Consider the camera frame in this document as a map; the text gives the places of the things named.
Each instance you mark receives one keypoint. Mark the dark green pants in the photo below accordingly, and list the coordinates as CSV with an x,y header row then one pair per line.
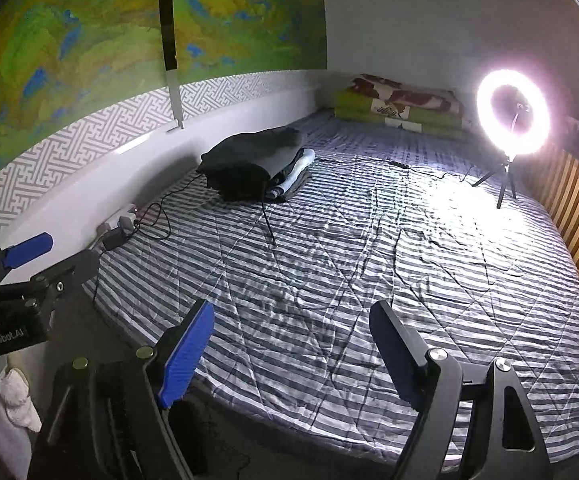
x,y
254,152

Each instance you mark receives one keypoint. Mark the white power strip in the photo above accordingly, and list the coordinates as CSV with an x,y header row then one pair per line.
x,y
119,220

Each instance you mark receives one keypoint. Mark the striped bed sheet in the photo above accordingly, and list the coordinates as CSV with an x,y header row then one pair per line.
x,y
344,260

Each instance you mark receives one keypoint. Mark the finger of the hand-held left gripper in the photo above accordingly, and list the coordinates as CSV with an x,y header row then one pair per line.
x,y
69,270
26,250

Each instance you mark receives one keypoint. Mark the green patterned pillow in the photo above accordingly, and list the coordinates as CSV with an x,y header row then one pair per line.
x,y
419,117

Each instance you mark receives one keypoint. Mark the light grey folded garment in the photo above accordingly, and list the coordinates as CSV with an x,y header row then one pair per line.
x,y
299,167

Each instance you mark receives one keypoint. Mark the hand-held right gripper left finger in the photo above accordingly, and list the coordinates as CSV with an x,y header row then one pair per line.
x,y
189,350

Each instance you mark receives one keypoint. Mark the green landscape wall poster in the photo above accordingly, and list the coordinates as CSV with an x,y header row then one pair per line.
x,y
94,35

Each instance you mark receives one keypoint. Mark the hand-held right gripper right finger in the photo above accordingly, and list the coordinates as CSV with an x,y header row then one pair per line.
x,y
394,350

